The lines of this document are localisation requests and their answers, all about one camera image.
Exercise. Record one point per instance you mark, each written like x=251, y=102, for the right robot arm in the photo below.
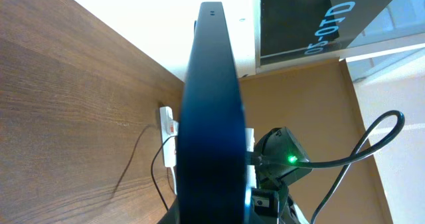
x=272, y=200

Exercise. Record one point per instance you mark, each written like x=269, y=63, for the dark glass window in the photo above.
x=291, y=29

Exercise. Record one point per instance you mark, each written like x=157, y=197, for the white USB charger plug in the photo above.
x=172, y=128

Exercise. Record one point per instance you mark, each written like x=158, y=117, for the blue Samsung Galaxy smartphone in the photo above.
x=211, y=145

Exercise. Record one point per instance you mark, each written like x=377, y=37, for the white power strip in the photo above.
x=169, y=145

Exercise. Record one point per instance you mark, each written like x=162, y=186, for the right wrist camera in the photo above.
x=250, y=142

